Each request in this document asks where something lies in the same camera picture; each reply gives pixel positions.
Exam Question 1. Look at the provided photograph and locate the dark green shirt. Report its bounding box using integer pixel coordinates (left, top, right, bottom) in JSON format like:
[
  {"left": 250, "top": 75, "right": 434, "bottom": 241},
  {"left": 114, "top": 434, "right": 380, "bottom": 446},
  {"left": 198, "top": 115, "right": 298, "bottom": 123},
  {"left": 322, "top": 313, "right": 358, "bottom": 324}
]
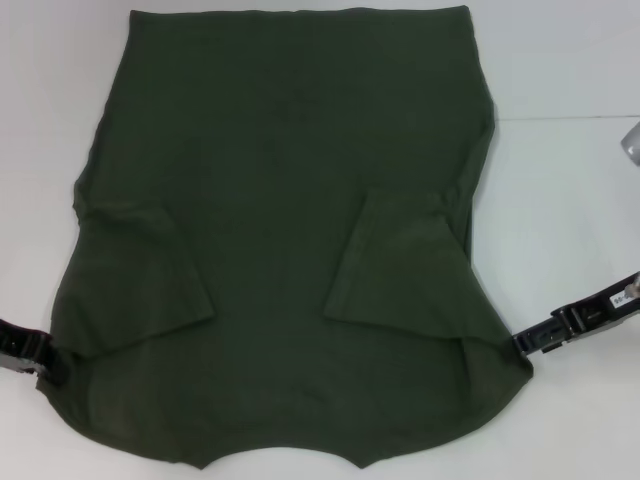
[{"left": 33, "top": 5, "right": 534, "bottom": 456}]

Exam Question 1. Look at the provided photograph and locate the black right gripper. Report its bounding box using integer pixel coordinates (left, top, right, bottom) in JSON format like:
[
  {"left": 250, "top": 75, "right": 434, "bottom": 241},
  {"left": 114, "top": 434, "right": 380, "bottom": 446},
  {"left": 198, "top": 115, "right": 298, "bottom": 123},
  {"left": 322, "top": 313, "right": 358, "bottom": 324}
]
[{"left": 511, "top": 271, "right": 640, "bottom": 358}]

